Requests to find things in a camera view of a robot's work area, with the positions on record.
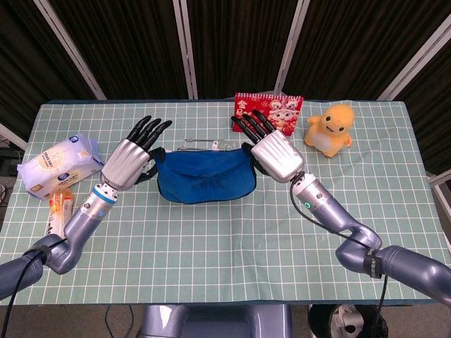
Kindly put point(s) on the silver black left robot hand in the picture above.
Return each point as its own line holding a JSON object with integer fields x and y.
{"x": 127, "y": 162}

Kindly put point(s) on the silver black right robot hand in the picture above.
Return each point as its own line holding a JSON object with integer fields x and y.
{"x": 278, "y": 155}

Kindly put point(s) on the blue kitchen towel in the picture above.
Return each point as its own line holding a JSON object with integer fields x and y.
{"x": 204, "y": 179}

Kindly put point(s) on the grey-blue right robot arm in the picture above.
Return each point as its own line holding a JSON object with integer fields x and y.
{"x": 327, "y": 207}

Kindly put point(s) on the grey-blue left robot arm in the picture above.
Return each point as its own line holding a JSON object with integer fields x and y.
{"x": 84, "y": 218}

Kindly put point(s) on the red desk calendar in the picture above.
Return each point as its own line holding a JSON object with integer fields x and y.
{"x": 282, "y": 109}

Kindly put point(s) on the small clear green packet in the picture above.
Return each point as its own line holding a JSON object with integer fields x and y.
{"x": 227, "y": 145}

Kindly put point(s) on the yellow plush toy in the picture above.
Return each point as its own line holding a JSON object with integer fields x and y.
{"x": 327, "y": 134}

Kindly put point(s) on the purple white tissue pack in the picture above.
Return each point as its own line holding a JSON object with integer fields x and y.
{"x": 56, "y": 165}

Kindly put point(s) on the orange drink bottle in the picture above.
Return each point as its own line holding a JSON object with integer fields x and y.
{"x": 61, "y": 207}

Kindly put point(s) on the green checkered tablecloth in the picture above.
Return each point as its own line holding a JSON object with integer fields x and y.
{"x": 211, "y": 253}

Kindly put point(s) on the black round base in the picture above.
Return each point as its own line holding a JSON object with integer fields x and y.
{"x": 320, "y": 324}

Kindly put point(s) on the grey-blue robot torso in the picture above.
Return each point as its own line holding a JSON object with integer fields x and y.
{"x": 211, "y": 322}

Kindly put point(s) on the white partition frame post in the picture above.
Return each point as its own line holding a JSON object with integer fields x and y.
{"x": 186, "y": 49}
{"x": 69, "y": 49}
{"x": 12, "y": 135}
{"x": 415, "y": 67}
{"x": 291, "y": 45}
{"x": 440, "y": 179}

